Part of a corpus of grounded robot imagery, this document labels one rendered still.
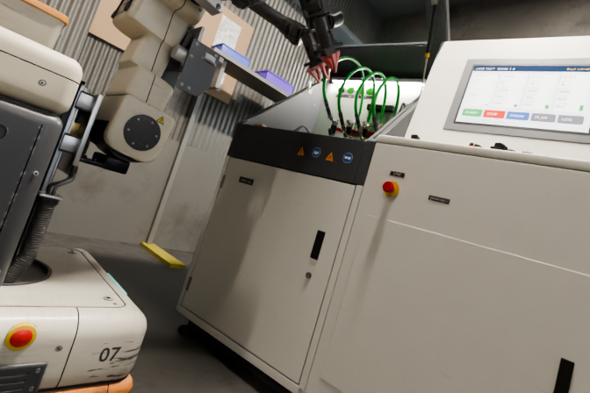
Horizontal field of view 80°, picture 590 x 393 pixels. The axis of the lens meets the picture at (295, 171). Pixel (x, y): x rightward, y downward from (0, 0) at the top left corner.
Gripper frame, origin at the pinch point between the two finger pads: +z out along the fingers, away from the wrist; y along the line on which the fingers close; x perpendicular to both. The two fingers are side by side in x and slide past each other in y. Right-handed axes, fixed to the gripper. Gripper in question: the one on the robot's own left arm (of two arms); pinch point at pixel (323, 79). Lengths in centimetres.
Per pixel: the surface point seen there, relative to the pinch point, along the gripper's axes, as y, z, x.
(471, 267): -59, 59, 44
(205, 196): 193, 62, -23
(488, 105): -55, 31, -16
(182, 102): 176, -22, -34
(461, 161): -57, 35, 25
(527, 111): -67, 36, -15
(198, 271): 44, 53, 71
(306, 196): -5, 35, 41
